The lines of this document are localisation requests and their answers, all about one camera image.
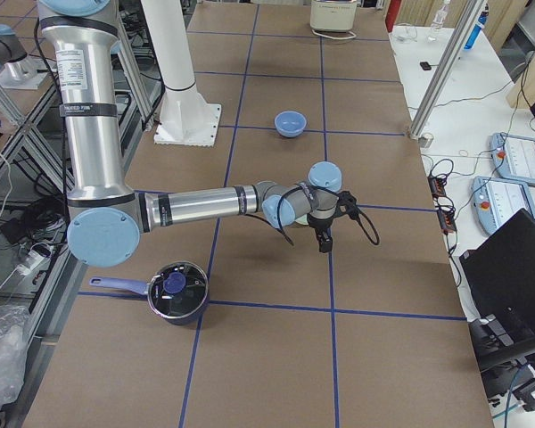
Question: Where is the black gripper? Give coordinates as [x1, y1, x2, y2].
[307, 213, 334, 253]

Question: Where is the blue bowl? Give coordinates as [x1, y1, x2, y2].
[274, 111, 307, 138]

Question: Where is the green bowl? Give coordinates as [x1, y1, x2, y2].
[295, 217, 309, 226]

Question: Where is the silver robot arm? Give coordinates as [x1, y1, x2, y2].
[38, 1, 342, 268]

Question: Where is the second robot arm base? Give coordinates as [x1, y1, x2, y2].
[0, 24, 46, 90]

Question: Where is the orange black usb hub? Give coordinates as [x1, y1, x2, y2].
[427, 175, 457, 235]

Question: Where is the blue saucepan with glass lid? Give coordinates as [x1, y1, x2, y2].
[89, 261, 210, 325]

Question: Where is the lower teach pendant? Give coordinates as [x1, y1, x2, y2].
[472, 176, 535, 235]

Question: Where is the teach pendant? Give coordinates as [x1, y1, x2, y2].
[489, 132, 535, 186]
[472, 176, 535, 235]

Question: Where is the black laptop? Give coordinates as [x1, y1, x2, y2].
[459, 209, 535, 333]

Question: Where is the upper teach pendant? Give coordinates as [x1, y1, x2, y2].
[489, 132, 535, 186]

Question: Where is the white appliance box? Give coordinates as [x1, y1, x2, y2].
[309, 0, 358, 32]

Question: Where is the clear plastic bottle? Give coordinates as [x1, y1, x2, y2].
[430, 0, 451, 37]

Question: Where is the blue water bottle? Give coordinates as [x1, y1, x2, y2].
[464, 2, 490, 50]

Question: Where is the crumpled plastic bag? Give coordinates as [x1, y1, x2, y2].
[0, 304, 30, 406]

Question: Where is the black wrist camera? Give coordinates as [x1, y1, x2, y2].
[334, 191, 359, 221]

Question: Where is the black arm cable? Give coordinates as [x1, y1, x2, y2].
[274, 186, 381, 247]

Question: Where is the white camera pillar with base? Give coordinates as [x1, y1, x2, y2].
[142, 0, 222, 147]

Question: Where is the aluminium frame post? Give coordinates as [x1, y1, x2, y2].
[407, 0, 486, 148]

